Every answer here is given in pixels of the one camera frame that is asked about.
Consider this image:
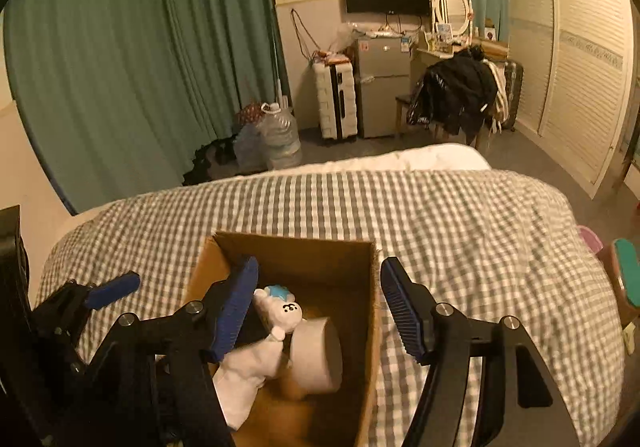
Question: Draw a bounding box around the brown cardboard box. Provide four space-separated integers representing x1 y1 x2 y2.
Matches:
182 231 385 447

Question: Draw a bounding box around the teal stool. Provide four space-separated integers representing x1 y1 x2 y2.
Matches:
611 237 640 309

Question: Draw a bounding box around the wooden chair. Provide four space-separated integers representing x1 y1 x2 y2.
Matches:
394 94 493 150

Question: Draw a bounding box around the dark suitcase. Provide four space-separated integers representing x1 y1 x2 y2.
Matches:
492 59 525 131

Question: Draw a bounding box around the wide green curtain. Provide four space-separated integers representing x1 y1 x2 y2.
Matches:
2 0 292 214

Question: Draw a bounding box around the clear plastic bag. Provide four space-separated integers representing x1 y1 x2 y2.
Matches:
233 124 271 169

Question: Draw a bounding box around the black shoes pile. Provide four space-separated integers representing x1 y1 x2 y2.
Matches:
181 136 238 186

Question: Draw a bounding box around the large clear water jug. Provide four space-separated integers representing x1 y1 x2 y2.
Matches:
265 102 304 171

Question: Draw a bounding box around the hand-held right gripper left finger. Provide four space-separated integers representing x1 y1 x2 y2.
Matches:
65 256 261 447

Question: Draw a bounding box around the small silver fridge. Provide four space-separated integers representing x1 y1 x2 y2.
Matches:
354 34 414 139

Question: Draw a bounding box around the pink plastic container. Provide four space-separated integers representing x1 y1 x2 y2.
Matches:
576 225 605 255

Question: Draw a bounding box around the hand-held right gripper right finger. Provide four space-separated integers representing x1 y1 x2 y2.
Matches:
380 256 581 447

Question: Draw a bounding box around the translucent plastic bag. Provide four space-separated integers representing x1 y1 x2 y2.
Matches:
330 22 359 54

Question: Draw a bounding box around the round white mirror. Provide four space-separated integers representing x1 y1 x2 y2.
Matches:
432 0 474 36

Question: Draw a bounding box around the white louvred wardrobe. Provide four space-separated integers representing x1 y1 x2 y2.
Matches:
501 0 637 199

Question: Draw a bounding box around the white suitcase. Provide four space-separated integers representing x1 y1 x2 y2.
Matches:
313 61 360 143

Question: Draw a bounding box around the red patterned bag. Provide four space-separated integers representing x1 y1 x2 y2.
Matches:
236 102 267 129

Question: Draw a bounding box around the white plush toy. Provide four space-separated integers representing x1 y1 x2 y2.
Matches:
214 284 304 431

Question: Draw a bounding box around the black jacket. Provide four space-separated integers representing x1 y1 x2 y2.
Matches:
405 46 499 138

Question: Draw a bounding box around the white striped cloth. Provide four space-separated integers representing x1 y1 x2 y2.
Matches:
484 61 510 134

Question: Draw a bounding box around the grey checked blanket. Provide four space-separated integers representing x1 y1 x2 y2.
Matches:
37 168 627 447

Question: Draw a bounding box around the wooden dressing table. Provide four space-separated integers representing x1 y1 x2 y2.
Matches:
411 38 510 78

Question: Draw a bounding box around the white tape roll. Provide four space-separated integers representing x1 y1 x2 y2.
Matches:
289 317 344 396

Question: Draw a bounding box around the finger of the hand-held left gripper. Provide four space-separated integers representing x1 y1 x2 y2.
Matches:
31 271 142 380

